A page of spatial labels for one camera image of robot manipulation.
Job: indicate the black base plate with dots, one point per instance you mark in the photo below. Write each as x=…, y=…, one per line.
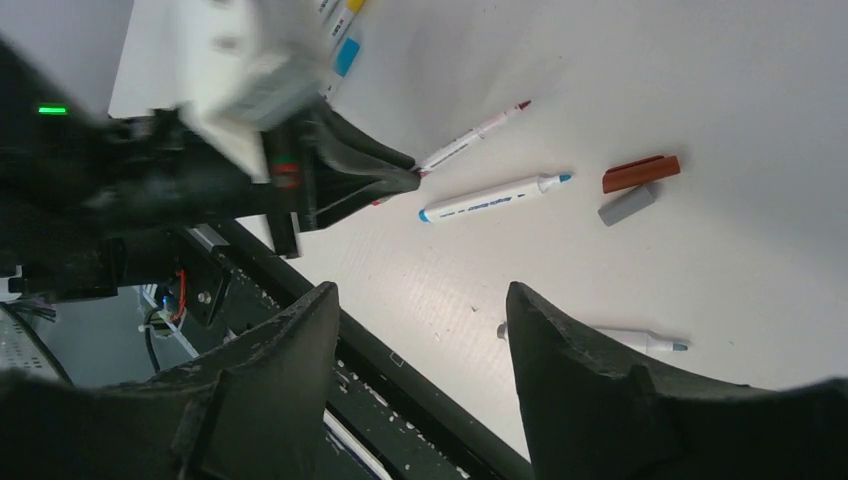
x=384, y=420

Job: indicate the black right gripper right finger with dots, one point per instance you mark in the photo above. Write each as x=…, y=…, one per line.
x=593, y=408

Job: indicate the grey white pen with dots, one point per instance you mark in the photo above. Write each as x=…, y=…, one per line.
x=644, y=341

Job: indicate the blue white pen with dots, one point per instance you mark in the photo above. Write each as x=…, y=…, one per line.
x=490, y=198

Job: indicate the grey pen cap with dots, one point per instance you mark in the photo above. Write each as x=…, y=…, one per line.
x=627, y=205

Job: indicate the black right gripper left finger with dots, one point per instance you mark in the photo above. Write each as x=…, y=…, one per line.
x=249, y=409

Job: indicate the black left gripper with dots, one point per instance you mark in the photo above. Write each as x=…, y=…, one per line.
x=322, y=169

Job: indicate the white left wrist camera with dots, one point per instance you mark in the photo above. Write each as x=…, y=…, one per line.
x=245, y=67

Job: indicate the blue pen cap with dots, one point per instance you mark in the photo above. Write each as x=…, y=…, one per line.
x=345, y=56

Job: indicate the red white pen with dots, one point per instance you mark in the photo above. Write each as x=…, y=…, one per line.
x=466, y=140

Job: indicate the yellow white pen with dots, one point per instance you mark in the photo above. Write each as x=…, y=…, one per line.
x=336, y=17

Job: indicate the brown pen cap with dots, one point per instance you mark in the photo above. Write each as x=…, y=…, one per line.
x=640, y=172

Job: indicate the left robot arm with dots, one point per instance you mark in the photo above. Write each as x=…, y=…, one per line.
x=89, y=207

